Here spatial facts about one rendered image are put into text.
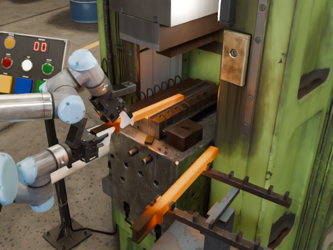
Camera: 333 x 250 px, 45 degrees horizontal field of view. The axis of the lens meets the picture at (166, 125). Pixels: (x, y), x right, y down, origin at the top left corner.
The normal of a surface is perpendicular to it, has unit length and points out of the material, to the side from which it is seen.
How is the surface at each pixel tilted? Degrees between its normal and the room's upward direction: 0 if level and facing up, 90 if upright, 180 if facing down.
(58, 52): 60
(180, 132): 0
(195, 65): 90
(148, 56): 90
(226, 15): 90
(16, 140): 0
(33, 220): 0
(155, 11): 90
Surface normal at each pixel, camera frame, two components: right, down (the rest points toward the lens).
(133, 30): -0.68, 0.37
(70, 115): 0.40, 0.48
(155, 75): 0.73, 0.36
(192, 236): 0.01, -0.86
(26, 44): -0.25, -0.01
